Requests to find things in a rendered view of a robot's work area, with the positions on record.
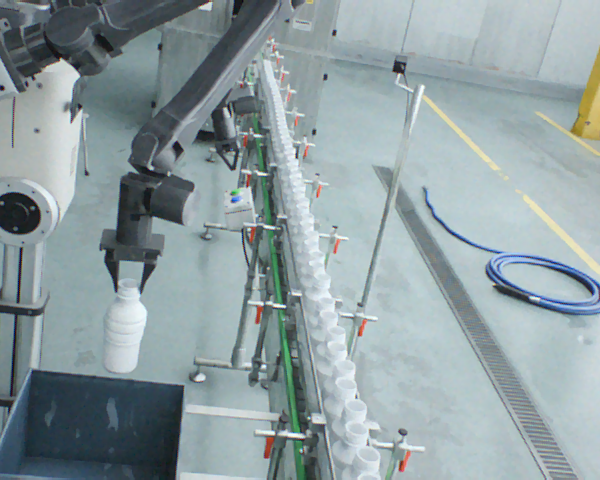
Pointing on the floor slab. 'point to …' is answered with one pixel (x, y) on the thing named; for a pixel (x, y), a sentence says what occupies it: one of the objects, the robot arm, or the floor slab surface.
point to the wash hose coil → (538, 264)
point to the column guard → (599, 96)
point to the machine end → (196, 52)
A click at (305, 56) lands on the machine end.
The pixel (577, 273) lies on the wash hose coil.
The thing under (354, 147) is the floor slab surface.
